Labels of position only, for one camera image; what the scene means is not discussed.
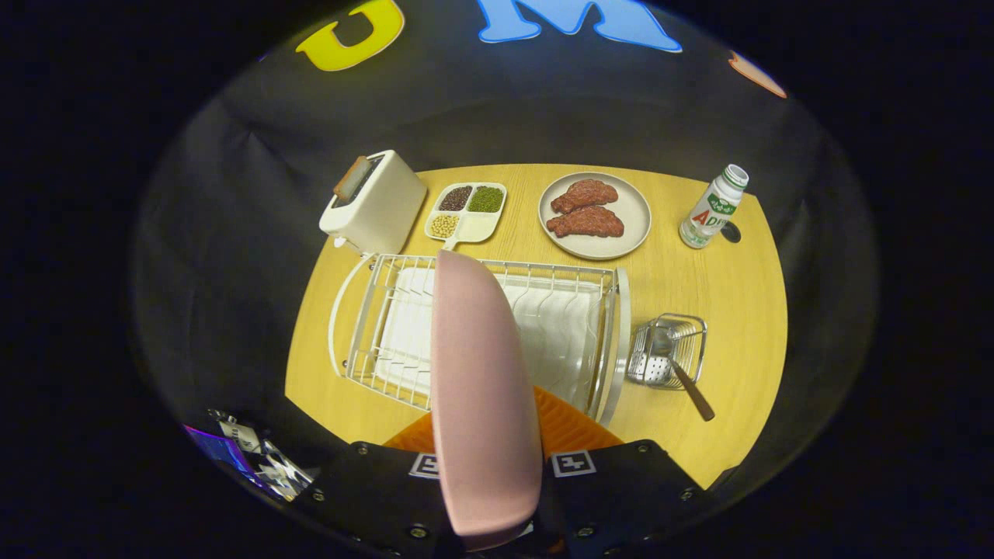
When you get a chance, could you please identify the white drain tray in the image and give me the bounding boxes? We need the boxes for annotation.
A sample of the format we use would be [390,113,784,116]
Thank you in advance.
[373,266,606,404]

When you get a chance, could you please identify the white wire dish rack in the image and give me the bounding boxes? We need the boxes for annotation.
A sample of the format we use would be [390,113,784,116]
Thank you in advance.
[328,252,631,424]

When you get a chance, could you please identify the beige round plate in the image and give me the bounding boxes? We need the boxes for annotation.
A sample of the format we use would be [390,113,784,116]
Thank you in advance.
[537,172,652,261]

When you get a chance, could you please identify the wooden-handled metal spoon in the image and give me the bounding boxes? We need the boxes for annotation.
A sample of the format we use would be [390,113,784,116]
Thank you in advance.
[651,326,716,422]

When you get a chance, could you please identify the metal wire basket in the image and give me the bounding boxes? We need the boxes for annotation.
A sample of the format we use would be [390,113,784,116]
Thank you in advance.
[626,313,708,389]

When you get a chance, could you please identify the brown meat piece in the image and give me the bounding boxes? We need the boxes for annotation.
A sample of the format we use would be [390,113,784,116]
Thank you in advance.
[550,179,620,215]
[546,205,625,239]

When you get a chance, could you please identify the pink plate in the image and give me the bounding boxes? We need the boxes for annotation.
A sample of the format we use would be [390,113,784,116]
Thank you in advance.
[429,248,544,552]

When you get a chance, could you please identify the brown toast slice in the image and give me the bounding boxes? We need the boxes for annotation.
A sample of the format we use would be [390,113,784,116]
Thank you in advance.
[334,156,372,199]

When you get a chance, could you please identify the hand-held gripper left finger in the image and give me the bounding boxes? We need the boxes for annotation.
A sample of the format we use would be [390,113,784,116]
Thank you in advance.
[299,410,467,558]

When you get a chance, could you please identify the white drink bottle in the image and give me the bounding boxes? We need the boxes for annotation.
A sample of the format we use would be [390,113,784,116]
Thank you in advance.
[679,164,750,250]

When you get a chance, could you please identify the white toaster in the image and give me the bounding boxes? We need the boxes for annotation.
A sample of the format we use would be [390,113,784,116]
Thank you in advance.
[319,150,429,257]

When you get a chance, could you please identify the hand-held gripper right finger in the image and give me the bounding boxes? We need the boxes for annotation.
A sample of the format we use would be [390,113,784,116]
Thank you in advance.
[532,386,707,558]

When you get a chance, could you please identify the white divided tray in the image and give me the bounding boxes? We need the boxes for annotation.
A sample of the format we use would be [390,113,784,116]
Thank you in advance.
[424,182,508,251]

